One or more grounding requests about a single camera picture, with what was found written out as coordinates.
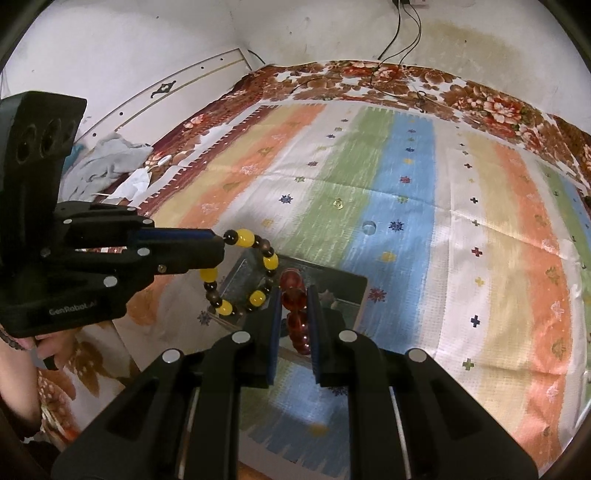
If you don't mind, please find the person's left hand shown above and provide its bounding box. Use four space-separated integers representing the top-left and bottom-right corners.
18 332 61 371

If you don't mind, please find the person's left forearm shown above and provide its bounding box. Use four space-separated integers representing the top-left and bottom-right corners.
0 351 45 439

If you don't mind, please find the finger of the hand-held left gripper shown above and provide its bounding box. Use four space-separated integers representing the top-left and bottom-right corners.
139 237 228 278
135 227 221 243

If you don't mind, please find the white crumpled cloth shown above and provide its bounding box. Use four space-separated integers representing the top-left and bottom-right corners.
113 168 151 202

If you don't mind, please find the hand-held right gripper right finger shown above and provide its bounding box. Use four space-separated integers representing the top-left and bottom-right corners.
306 285 542 480

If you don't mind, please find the dark bead wrist bracelet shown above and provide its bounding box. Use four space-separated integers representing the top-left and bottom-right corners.
0 325 25 352

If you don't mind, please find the red amber bead bracelet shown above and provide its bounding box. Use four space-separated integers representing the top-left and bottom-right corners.
279 270 313 357

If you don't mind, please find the brown floral blanket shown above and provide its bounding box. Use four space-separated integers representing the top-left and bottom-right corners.
0 60 591 480

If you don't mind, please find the yellow and dark bead bracelet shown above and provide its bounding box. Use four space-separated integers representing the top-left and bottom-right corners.
199 227 280 317

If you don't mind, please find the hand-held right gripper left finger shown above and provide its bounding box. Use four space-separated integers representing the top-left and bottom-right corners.
50 286 283 480

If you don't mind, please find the grey crumpled cloth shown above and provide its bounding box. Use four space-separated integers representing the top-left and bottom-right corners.
60 135 153 200

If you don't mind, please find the silver metal tin box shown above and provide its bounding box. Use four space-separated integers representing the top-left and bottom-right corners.
216 253 369 366

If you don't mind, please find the white bed headboard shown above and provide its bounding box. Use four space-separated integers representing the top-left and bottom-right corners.
74 46 253 140

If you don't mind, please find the black power cable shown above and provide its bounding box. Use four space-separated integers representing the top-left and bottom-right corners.
378 4 403 62
396 4 423 66

